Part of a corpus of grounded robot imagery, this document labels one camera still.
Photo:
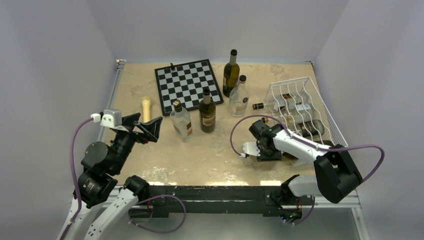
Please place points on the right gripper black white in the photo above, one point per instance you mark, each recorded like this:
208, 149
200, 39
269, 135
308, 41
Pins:
277, 155

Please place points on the black front mounting beam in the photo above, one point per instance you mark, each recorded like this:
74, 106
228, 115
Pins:
267, 201

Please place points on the clear square liquor bottle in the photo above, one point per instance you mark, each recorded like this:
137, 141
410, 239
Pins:
181, 121

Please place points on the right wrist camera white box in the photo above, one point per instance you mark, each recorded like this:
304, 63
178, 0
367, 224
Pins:
250, 149

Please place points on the clear bottle gold black cap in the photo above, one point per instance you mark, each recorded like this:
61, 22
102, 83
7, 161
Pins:
286, 102

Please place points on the dark wine bottle silver neck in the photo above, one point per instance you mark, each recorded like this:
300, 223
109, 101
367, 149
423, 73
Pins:
309, 128

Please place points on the green wine bottle white label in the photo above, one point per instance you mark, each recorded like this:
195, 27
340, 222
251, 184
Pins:
231, 74

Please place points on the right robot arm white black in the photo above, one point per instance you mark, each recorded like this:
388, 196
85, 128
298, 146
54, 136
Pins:
307, 168

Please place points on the dark wine bottle brown label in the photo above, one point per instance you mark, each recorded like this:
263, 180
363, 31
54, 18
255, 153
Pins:
207, 112

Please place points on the clear round bottle blue emblem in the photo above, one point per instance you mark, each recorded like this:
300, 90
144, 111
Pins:
238, 98

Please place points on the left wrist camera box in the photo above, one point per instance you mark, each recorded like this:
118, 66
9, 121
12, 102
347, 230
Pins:
109, 118

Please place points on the black white chessboard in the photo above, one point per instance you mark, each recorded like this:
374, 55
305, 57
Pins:
186, 84

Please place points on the white wire wine rack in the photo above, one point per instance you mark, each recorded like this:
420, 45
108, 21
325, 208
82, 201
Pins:
306, 84

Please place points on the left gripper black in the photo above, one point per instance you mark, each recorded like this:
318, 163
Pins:
152, 128

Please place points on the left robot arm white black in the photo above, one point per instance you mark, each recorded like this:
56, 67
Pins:
101, 162

